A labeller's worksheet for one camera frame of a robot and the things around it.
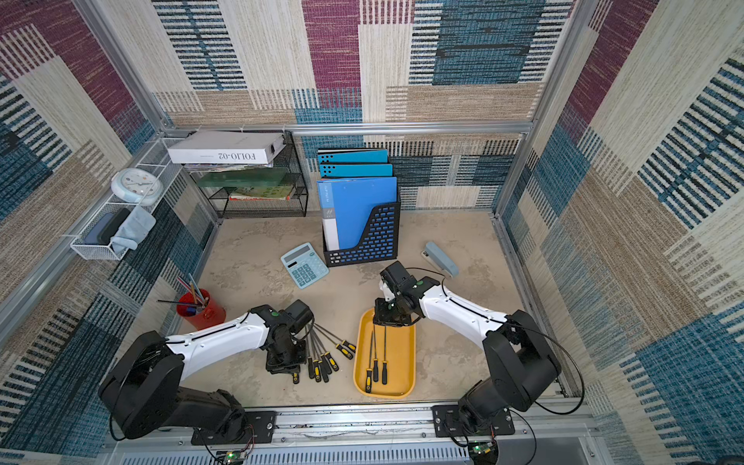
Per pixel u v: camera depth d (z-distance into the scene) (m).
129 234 0.67
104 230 0.65
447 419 0.74
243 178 0.95
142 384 0.42
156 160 0.87
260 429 0.73
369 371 0.82
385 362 0.83
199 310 0.84
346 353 0.85
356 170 0.95
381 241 0.98
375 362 0.83
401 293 0.71
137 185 0.75
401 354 0.85
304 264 1.02
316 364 0.83
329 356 0.85
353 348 0.85
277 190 1.02
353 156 1.01
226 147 0.79
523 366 0.43
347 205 0.89
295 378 0.81
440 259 1.02
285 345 0.70
